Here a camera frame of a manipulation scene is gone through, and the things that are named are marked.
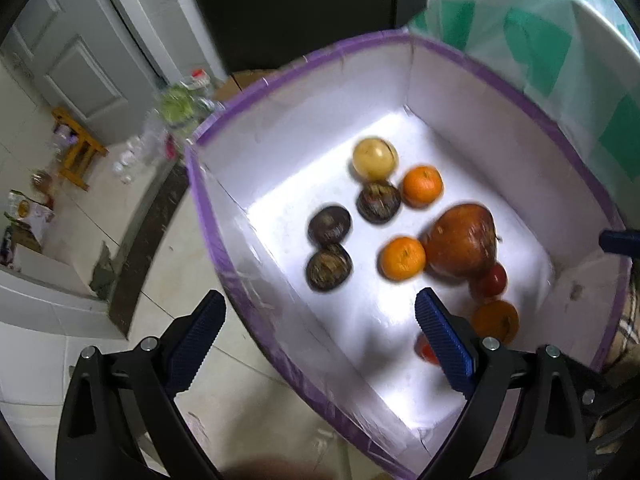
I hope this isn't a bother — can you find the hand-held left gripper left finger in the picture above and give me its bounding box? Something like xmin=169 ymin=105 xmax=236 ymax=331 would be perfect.
xmin=55 ymin=289 xmax=227 ymax=480

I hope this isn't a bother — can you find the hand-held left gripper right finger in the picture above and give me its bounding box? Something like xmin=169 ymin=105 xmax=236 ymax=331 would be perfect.
xmin=414 ymin=287 xmax=590 ymax=480

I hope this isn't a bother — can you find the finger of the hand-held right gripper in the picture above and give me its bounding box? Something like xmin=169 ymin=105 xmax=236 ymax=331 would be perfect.
xmin=599 ymin=229 xmax=640 ymax=256
xmin=580 ymin=380 xmax=632 ymax=442

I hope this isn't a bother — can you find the orange mandarin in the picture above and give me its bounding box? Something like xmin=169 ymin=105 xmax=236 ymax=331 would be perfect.
xmin=377 ymin=236 xmax=427 ymax=282
xmin=401 ymin=165 xmax=445 ymax=208

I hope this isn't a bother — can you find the white box with purple rim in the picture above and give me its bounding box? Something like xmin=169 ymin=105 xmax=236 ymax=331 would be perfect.
xmin=185 ymin=30 xmax=633 ymax=480

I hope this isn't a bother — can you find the small red tomato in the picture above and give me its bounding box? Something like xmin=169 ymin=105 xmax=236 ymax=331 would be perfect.
xmin=414 ymin=334 xmax=441 ymax=365
xmin=470 ymin=262 xmax=508 ymax=301

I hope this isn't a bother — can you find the orange persimmon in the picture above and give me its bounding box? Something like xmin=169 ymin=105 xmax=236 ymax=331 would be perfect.
xmin=472 ymin=299 xmax=520 ymax=346

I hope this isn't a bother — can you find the plaid blanket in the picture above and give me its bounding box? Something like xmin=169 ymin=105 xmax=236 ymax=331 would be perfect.
xmin=590 ymin=280 xmax=640 ymax=461

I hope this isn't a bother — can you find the large reddish pear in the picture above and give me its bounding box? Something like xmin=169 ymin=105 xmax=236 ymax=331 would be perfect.
xmin=422 ymin=202 xmax=501 ymax=278

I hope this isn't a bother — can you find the dark purple round fruit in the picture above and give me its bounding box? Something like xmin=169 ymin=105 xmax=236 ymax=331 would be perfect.
xmin=307 ymin=204 xmax=352 ymax=247
xmin=305 ymin=243 xmax=354 ymax=292
xmin=356 ymin=181 xmax=402 ymax=224

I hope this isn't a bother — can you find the pale yellow round fruit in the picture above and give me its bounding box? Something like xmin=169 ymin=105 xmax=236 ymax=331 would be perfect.
xmin=351 ymin=137 xmax=400 ymax=182

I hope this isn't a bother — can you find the white yellow snack bag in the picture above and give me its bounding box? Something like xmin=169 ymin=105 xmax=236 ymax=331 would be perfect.
xmin=6 ymin=189 xmax=56 ymax=238

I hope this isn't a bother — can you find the green white checkered tablecloth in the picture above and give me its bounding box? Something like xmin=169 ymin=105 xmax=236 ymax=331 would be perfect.
xmin=407 ymin=0 xmax=640 ymax=186

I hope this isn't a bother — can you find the wooden stool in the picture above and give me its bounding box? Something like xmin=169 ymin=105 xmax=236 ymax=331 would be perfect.
xmin=51 ymin=106 xmax=109 ymax=192

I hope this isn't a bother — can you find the green label plastic bottle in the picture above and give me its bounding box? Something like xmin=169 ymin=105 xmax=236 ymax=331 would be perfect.
xmin=157 ymin=85 xmax=201 ymax=128

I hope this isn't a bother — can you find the red cap plastic bottle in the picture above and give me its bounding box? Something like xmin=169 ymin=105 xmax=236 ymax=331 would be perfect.
xmin=190 ymin=69 xmax=213 ymax=96

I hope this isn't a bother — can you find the brown cardboard box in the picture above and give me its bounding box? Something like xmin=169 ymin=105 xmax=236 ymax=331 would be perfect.
xmin=215 ymin=69 xmax=286 ymax=106

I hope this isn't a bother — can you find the white panelled door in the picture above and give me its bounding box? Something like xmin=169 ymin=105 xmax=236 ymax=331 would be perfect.
xmin=0 ymin=0 xmax=226 ymax=131

